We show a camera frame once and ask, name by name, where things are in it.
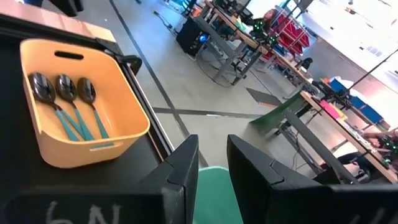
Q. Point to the green board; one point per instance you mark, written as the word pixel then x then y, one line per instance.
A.
pixel 273 118

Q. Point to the blue storage bins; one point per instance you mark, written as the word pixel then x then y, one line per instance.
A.
pixel 363 109

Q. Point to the person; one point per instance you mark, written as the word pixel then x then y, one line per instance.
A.
pixel 267 18
pixel 376 138

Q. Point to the black device blue light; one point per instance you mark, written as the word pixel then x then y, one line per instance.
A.
pixel 191 35

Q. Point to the wooden top workbench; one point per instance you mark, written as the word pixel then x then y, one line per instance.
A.
pixel 342 124

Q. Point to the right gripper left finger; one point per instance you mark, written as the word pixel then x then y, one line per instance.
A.
pixel 124 205

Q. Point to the red bin shelf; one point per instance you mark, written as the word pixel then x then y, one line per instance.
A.
pixel 292 37

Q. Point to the teal plastic bin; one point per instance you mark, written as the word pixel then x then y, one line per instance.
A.
pixel 214 199

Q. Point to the hazard-striped floor mat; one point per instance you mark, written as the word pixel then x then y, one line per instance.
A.
pixel 264 98

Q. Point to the yellow plastic bin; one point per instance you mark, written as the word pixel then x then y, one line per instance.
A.
pixel 118 102

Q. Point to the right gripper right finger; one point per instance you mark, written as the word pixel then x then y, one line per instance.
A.
pixel 295 205

